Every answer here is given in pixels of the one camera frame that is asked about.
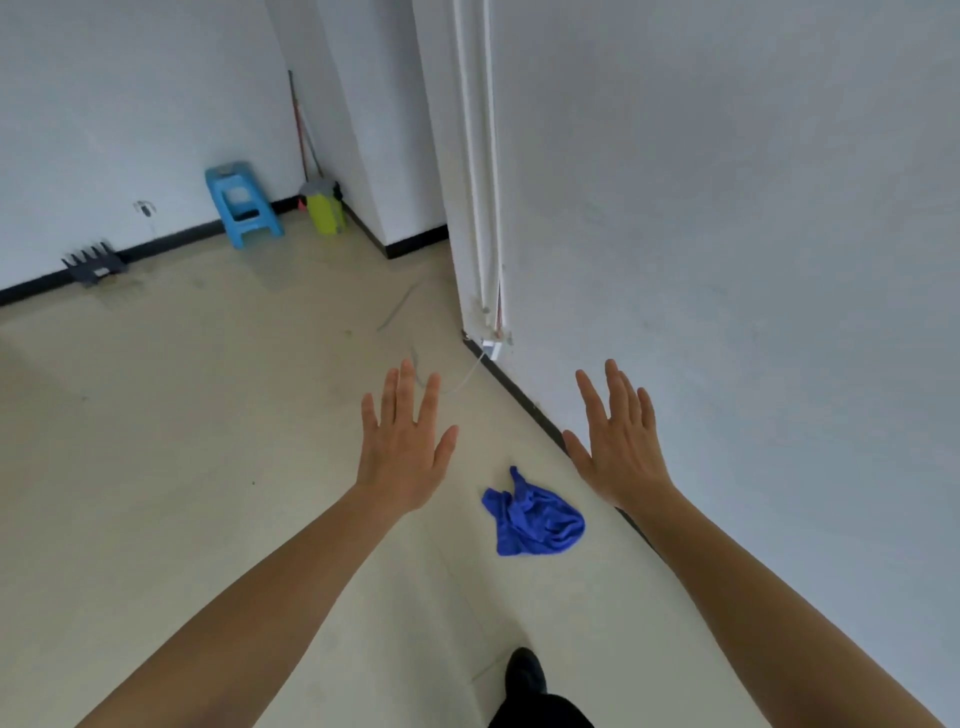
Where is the person's right hand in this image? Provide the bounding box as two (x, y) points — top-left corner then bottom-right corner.
(562, 359), (676, 511)

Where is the person's left hand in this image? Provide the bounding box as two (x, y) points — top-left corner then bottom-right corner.
(356, 359), (460, 515)

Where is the blue cloth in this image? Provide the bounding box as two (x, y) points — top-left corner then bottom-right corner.
(481, 465), (586, 559)

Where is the person's left forearm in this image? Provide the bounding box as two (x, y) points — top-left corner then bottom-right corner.
(74, 483), (403, 728)

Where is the person's right forearm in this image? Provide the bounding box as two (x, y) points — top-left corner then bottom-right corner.
(622, 483), (946, 728)

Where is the person's black right shoe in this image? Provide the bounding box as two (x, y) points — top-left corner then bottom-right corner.
(503, 647), (549, 703)

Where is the black baseboard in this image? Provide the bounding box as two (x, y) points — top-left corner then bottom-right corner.
(0, 193), (305, 309)
(459, 329), (661, 556)
(338, 198), (451, 261)

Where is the green bin with grey lid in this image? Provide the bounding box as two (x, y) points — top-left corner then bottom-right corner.
(299, 177), (348, 236)

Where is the blue plastic stool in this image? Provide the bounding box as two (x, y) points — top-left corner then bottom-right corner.
(204, 161), (285, 250)

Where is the white cable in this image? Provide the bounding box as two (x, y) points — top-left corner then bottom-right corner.
(408, 348), (489, 397)

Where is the red-handled pink broom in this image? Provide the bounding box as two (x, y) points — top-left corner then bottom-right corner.
(287, 69), (325, 213)

